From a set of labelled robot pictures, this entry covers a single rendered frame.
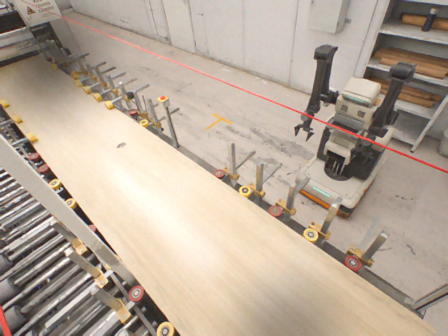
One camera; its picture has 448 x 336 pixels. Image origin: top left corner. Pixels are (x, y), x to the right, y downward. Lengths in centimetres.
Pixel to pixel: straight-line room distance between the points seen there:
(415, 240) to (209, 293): 211
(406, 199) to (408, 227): 34
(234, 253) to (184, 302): 36
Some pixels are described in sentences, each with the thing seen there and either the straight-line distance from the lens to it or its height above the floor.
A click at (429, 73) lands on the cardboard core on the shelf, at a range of 337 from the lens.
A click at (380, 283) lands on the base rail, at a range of 181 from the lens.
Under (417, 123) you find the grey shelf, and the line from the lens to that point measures 408.
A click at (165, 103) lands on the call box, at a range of 211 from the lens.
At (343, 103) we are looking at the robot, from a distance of 206.
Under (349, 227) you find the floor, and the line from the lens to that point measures 278.
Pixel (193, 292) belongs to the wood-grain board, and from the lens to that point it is 144.
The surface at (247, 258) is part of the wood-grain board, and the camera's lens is 147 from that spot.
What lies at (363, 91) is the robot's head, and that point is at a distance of 194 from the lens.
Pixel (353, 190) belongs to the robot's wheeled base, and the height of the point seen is 28.
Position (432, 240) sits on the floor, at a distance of 305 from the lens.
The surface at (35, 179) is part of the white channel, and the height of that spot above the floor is 172.
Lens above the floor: 226
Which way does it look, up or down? 47 degrees down
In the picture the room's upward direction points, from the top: 6 degrees counter-clockwise
